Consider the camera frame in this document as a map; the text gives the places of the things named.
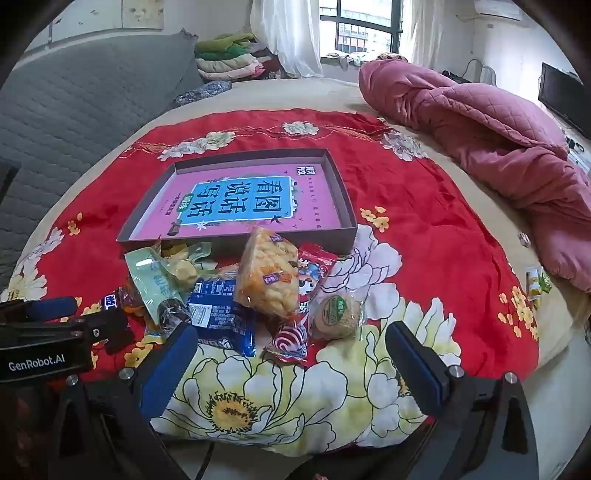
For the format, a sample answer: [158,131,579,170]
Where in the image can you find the red cartoon snack packet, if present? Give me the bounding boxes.
[264,242,340,366]

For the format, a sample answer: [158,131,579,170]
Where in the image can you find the dark snack bar packet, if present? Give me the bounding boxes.
[102,287,191,334]

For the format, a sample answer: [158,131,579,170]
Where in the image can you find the grey quilted headboard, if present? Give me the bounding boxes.
[0,28,204,289]

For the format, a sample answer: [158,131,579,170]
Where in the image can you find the white air conditioner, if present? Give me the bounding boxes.
[473,0,525,21]

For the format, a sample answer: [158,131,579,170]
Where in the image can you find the wall painting with branches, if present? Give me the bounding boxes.
[21,0,254,58]

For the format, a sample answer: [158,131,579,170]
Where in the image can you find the black framed window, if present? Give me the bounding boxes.
[320,0,402,58]

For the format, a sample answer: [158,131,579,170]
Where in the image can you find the cardboard box with pink bottom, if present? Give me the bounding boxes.
[116,148,358,256]

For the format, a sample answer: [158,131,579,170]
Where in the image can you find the pink quilt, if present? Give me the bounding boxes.
[359,59,591,292]

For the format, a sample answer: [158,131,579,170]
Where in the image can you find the blue snack packet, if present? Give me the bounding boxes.
[187,279,257,358]

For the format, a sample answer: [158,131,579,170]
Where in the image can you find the red floral blanket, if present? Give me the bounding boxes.
[0,108,541,457]

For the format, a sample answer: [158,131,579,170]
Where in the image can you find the clear packet with yellow snack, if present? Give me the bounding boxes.
[161,242,218,287]

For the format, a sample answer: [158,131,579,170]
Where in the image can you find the black television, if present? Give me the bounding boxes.
[538,62,591,139]

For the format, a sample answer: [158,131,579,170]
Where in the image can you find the clear bag of orange puffs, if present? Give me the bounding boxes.
[233,227,301,319]

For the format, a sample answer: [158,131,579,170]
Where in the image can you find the round cake with green label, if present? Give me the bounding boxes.
[308,293,365,341]

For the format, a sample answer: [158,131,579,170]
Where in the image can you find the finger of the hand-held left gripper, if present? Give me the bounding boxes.
[69,307,136,356]
[23,296,78,321]

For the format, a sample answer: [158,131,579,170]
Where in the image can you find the black cable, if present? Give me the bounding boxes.
[196,440,215,480]

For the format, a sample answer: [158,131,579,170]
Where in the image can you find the crumpled light clothes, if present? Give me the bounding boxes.
[325,51,407,70]

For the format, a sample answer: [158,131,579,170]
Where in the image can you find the narrow white curtain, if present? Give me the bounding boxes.
[399,0,444,70]

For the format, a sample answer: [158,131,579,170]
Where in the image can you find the light green snack packet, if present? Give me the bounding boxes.
[124,247,190,330]

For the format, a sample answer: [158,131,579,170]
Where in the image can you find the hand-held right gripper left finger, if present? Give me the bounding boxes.
[48,322,200,480]

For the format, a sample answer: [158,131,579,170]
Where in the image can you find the white standing fan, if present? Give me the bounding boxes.
[464,58,497,87]

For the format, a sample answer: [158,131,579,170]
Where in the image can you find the stack of folded clothes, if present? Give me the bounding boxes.
[194,32,282,84]

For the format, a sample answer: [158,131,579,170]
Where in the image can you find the blue patterned cloth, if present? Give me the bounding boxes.
[174,80,233,108]

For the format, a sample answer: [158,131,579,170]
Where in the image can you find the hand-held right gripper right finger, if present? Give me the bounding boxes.
[385,320,541,480]

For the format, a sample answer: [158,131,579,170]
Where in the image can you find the wide white curtain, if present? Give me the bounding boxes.
[249,0,324,79]

